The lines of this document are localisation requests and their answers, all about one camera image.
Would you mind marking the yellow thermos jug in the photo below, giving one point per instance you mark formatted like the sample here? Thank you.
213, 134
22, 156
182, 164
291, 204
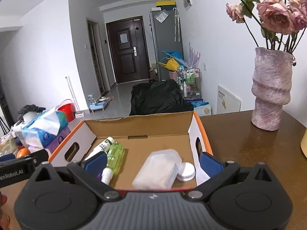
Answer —
303, 144

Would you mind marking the orange cardboard pumpkin box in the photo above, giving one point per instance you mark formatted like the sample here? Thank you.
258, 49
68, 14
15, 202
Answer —
140, 136

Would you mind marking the white round jar lid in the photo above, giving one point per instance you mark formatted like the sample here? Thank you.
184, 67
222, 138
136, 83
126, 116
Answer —
186, 172

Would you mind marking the dried pink rose bouquet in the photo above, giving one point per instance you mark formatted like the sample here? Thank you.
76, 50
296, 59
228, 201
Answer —
282, 22

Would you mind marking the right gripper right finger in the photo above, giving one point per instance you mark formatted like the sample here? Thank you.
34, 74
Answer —
237, 197

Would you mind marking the green spray bottle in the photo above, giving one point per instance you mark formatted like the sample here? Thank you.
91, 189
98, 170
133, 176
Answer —
114, 160

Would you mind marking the clear plastic swab box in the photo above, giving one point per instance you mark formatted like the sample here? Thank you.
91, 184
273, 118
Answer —
159, 171

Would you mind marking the black bag on floor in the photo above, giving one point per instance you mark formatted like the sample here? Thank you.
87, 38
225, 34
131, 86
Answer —
157, 97

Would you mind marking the wire storage cart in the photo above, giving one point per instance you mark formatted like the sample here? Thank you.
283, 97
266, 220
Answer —
189, 81

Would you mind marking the white tissue pack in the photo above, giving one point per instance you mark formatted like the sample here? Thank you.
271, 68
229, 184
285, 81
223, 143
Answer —
50, 148

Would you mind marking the white tube bottle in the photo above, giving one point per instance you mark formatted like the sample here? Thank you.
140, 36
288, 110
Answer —
102, 147

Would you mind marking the orange tangerine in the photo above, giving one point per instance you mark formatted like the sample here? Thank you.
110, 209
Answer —
23, 152

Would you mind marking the red bucket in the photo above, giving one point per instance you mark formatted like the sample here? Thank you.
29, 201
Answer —
67, 107

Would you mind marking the dark brown entrance door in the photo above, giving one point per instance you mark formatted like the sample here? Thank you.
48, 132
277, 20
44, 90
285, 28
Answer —
128, 48

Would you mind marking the blue tissue pack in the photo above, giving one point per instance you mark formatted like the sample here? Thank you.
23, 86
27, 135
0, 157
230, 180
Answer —
42, 129

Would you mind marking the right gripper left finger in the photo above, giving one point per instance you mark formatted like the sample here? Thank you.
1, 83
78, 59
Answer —
64, 198

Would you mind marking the grey refrigerator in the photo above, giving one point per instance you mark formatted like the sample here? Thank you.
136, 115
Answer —
163, 31

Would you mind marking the yellow bag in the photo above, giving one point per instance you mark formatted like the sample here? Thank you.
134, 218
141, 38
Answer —
169, 63

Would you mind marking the pink textured ceramic vase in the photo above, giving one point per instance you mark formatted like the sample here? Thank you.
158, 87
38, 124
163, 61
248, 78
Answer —
272, 83

